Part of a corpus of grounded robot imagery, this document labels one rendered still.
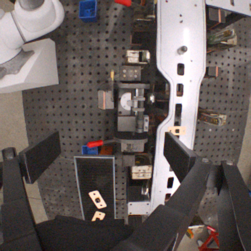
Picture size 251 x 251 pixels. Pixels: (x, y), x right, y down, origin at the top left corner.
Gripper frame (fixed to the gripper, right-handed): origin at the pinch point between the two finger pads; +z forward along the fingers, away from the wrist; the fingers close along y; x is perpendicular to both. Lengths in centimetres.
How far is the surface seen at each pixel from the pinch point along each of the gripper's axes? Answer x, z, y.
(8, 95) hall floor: 4, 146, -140
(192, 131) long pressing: -12, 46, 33
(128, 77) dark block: 10.0, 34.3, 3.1
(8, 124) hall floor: -33, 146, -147
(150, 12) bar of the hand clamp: 34, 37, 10
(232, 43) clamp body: 28, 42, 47
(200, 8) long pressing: 44, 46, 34
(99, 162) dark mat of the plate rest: -18.0, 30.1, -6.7
